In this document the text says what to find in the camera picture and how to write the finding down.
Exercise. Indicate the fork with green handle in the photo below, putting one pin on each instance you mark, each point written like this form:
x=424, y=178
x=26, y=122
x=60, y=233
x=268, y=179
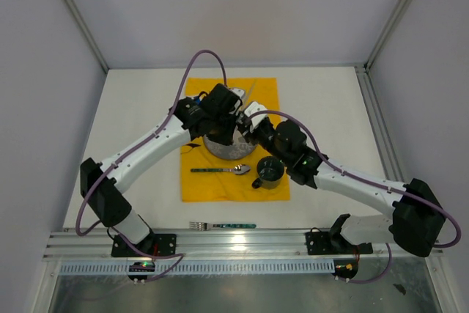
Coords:
x=204, y=226

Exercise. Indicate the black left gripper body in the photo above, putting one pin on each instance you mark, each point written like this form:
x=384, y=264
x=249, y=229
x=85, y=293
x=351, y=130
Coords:
x=223, y=130

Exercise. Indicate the spoon with green handle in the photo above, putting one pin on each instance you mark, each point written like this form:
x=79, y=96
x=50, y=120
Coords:
x=239, y=169

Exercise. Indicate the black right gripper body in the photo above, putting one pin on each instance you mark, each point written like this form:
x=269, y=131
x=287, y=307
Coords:
x=264, y=135

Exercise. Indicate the slotted cable duct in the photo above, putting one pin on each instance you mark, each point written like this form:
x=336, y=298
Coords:
x=201, y=267

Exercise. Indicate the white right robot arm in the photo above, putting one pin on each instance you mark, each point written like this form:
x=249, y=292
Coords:
x=415, y=214

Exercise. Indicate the yellow Pikachu cloth placemat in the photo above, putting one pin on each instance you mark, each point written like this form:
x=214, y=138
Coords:
x=220, y=187

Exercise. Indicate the left controller board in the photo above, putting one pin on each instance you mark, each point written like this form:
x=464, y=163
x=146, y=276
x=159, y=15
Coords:
x=142, y=270

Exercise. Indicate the aluminium side rail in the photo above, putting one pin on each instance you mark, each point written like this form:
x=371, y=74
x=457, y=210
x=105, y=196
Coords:
x=385, y=148

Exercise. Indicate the aluminium mounting rail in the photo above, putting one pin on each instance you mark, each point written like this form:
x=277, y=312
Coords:
x=204, y=245

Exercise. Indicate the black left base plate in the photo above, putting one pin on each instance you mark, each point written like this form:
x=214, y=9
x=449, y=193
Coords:
x=153, y=245

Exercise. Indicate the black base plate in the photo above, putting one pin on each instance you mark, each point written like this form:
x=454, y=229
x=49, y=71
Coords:
x=320, y=242
x=153, y=245

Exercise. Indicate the right controller board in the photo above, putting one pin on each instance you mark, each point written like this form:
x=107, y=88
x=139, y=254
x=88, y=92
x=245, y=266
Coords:
x=345, y=269

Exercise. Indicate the controller board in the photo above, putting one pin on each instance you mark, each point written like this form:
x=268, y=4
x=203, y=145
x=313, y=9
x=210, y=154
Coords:
x=142, y=270
x=345, y=269

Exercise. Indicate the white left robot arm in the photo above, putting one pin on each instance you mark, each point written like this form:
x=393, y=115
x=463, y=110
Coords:
x=103, y=184

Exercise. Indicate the grey reindeer plate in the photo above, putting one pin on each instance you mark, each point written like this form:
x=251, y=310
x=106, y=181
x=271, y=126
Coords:
x=239, y=149

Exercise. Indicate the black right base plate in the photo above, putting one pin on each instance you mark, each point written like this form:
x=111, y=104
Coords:
x=320, y=242

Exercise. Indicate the dark green mug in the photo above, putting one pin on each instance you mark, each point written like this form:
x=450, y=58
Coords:
x=269, y=172

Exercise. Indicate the knife with green handle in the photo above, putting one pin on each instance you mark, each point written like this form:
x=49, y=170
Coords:
x=248, y=94

